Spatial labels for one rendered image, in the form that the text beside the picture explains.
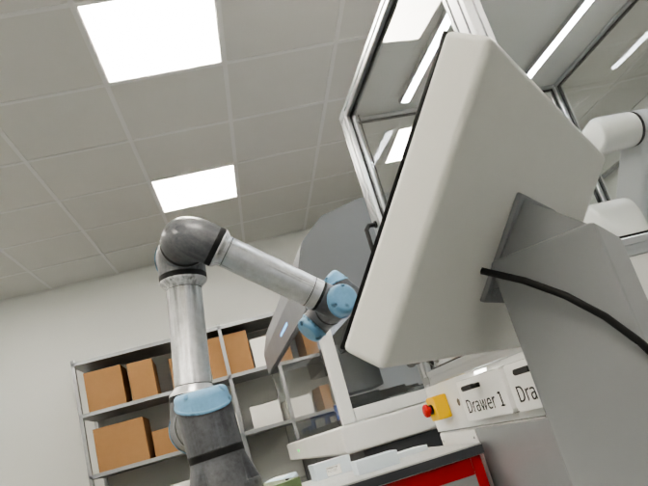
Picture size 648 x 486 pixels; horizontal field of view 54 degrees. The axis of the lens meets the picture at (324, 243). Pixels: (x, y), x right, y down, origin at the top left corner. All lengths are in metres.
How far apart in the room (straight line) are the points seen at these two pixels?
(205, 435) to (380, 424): 1.24
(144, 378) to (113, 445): 0.56
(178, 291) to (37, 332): 4.78
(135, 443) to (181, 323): 4.01
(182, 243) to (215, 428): 0.42
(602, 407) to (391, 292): 0.26
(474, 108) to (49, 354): 5.79
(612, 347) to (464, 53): 0.33
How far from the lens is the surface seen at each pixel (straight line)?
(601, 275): 0.71
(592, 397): 0.71
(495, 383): 1.66
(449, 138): 0.58
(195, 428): 1.35
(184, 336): 1.52
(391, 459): 1.90
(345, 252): 2.59
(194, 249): 1.47
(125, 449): 5.52
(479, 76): 0.58
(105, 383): 5.58
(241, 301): 6.00
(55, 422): 6.13
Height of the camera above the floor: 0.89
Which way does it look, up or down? 16 degrees up
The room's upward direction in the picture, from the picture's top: 16 degrees counter-clockwise
